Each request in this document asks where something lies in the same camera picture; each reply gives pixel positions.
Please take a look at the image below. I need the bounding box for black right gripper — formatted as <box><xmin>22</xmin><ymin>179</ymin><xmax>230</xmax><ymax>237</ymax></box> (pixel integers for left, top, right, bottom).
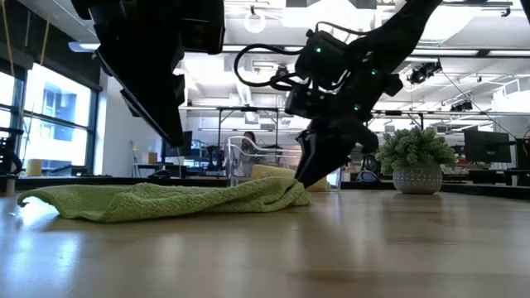
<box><xmin>284</xmin><ymin>52</ymin><xmax>405</xmax><ymax>190</ymax></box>

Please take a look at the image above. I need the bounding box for blue round object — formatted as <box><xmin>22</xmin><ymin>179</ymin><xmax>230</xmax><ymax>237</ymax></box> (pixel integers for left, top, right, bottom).
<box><xmin>355</xmin><ymin>169</ymin><xmax>380</xmax><ymax>184</ymax></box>

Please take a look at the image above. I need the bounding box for person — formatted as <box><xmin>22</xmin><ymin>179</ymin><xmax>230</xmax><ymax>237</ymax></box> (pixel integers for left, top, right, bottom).
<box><xmin>242</xmin><ymin>131</ymin><xmax>260</xmax><ymax>166</ymax></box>

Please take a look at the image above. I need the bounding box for black right camera cable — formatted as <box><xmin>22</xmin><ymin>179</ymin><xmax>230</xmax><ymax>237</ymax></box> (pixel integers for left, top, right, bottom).
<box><xmin>234</xmin><ymin>43</ymin><xmax>316</xmax><ymax>90</ymax></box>

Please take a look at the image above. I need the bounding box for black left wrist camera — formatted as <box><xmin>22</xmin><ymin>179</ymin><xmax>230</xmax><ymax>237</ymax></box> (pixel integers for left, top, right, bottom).
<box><xmin>181</xmin><ymin>0</ymin><xmax>227</xmax><ymax>55</ymax></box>

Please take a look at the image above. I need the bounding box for yellow bin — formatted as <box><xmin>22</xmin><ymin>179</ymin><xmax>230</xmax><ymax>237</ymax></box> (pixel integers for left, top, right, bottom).
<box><xmin>26</xmin><ymin>158</ymin><xmax>44</xmax><ymax>178</ymax></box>

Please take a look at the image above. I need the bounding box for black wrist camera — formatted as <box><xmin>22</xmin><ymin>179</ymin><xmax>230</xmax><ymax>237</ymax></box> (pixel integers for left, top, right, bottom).
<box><xmin>181</xmin><ymin>0</ymin><xmax>227</xmax><ymax>55</ymax></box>
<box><xmin>294</xmin><ymin>27</ymin><xmax>351</xmax><ymax>84</ymax></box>

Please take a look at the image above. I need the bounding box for long ceiling light bar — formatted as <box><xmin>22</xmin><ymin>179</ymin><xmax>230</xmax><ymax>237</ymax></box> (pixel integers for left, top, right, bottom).
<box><xmin>68</xmin><ymin>41</ymin><xmax>100</xmax><ymax>54</ymax></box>

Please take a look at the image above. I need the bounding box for black computer monitor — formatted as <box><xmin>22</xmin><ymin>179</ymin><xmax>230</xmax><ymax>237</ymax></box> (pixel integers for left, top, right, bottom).
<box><xmin>463</xmin><ymin>130</ymin><xmax>513</xmax><ymax>165</ymax></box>
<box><xmin>161</xmin><ymin>131</ymin><xmax>194</xmax><ymax>159</ymax></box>
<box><xmin>515</xmin><ymin>138</ymin><xmax>530</xmax><ymax>171</ymax></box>

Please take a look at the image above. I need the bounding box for black aluminium table frame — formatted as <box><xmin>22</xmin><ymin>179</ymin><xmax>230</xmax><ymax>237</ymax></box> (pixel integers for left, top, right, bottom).
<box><xmin>0</xmin><ymin>175</ymin><xmax>530</xmax><ymax>200</ymax></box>

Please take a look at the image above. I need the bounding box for white ring ceiling fixture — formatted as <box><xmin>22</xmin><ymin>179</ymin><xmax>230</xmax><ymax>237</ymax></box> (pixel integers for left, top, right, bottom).
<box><xmin>243</xmin><ymin>10</ymin><xmax>267</xmax><ymax>34</ymax></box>

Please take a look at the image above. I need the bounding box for artificial plant in grey pot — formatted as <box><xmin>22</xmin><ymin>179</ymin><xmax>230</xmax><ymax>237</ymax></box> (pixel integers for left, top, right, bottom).
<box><xmin>374</xmin><ymin>126</ymin><xmax>459</xmax><ymax>195</ymax></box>

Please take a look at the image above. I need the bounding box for black machine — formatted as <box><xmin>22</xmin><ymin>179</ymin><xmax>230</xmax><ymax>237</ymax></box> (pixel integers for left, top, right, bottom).
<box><xmin>0</xmin><ymin>127</ymin><xmax>25</xmax><ymax>195</ymax></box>

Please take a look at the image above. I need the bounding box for clear plastic basket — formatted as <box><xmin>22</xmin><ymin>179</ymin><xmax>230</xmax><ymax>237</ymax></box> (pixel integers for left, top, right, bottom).
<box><xmin>225</xmin><ymin>135</ymin><xmax>344</xmax><ymax>193</ymax></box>

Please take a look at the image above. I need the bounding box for yellow microfiber towel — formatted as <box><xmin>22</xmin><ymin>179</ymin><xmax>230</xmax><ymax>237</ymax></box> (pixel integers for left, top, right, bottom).
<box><xmin>251</xmin><ymin>164</ymin><xmax>332</xmax><ymax>193</ymax></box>

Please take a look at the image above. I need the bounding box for lime yellow-green microfiber towel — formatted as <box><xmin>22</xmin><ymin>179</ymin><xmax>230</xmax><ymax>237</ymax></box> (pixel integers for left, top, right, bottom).
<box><xmin>17</xmin><ymin>176</ymin><xmax>312</xmax><ymax>224</ymax></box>

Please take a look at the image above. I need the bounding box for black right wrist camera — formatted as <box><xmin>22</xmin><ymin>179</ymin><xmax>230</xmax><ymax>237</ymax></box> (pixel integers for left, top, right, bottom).
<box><xmin>294</xmin><ymin>27</ymin><xmax>351</xmax><ymax>84</ymax></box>

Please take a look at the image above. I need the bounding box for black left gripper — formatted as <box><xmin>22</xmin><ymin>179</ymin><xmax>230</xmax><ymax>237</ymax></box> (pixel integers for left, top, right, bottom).
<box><xmin>70</xmin><ymin>0</ymin><xmax>186</xmax><ymax>148</ymax></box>

